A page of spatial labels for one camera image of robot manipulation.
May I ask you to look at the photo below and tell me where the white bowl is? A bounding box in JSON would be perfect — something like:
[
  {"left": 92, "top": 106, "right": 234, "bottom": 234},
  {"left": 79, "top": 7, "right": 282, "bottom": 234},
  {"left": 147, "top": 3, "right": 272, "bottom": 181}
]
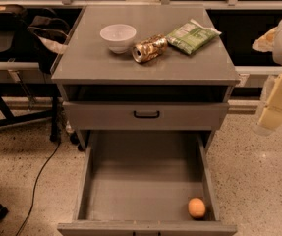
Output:
[{"left": 100, "top": 24, "right": 137, "bottom": 54}]

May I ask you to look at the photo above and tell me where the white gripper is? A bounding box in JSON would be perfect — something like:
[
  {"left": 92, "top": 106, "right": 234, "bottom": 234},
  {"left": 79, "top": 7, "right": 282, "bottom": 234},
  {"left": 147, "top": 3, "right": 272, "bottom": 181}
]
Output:
[{"left": 252, "top": 20, "right": 282, "bottom": 136}]

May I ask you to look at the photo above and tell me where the green chip bag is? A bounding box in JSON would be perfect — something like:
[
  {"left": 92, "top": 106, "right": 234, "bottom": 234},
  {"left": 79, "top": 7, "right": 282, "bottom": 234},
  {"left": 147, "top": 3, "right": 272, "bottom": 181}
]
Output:
[{"left": 166, "top": 19, "right": 221, "bottom": 55}]

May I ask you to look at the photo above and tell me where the black floor cable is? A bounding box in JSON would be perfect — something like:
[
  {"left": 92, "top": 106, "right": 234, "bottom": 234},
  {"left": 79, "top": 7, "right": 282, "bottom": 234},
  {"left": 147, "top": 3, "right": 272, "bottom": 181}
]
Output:
[{"left": 15, "top": 141, "right": 62, "bottom": 236}]

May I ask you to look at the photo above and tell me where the black drawer handle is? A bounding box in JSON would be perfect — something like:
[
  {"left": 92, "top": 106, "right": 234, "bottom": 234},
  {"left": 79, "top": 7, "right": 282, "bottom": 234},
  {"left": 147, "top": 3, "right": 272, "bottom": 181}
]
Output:
[{"left": 133, "top": 110, "right": 160, "bottom": 119}]

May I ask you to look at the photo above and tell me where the open grey middle drawer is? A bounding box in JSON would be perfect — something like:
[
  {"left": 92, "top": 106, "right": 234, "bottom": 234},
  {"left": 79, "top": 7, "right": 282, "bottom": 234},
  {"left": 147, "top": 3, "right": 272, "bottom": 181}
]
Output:
[{"left": 58, "top": 131, "right": 237, "bottom": 236}]

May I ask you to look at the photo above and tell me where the closed grey top drawer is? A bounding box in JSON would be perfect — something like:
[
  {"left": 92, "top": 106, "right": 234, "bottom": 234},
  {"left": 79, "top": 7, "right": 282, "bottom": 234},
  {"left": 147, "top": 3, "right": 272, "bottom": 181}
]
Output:
[{"left": 63, "top": 102, "right": 229, "bottom": 131}]

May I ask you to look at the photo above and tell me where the black bag on chair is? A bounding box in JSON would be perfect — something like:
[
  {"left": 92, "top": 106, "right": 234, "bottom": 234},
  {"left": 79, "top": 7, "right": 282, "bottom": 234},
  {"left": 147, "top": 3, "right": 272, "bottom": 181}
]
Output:
[{"left": 0, "top": 4, "right": 70, "bottom": 74}]

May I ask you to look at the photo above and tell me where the grey drawer cabinet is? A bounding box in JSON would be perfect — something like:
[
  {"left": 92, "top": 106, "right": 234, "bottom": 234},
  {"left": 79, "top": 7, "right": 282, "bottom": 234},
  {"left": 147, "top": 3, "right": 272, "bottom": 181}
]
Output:
[{"left": 52, "top": 5, "right": 238, "bottom": 147}]

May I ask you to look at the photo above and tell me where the orange fruit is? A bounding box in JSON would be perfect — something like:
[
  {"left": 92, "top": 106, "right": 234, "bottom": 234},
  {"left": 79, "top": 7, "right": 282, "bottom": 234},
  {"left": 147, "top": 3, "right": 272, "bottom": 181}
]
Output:
[{"left": 188, "top": 198, "right": 206, "bottom": 218}]

